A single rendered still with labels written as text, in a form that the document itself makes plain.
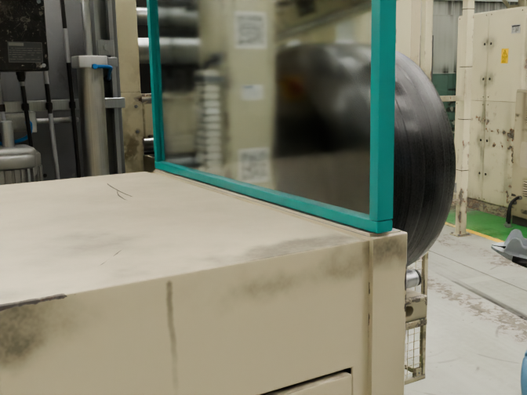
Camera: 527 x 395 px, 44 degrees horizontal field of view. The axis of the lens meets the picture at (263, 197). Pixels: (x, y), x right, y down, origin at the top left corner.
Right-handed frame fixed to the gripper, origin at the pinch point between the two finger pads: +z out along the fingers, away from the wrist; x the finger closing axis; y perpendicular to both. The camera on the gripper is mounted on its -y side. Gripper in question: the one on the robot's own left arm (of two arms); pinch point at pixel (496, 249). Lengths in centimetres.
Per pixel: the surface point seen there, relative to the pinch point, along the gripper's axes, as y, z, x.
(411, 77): 37.2, 25.0, -7.1
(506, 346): -155, -25, -142
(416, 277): -11.9, 17.3, 1.1
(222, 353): 53, 26, 101
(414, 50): -173, 94, -645
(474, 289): -188, -8, -227
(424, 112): 32.1, 20.6, -0.4
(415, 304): -16.3, 16.2, 6.2
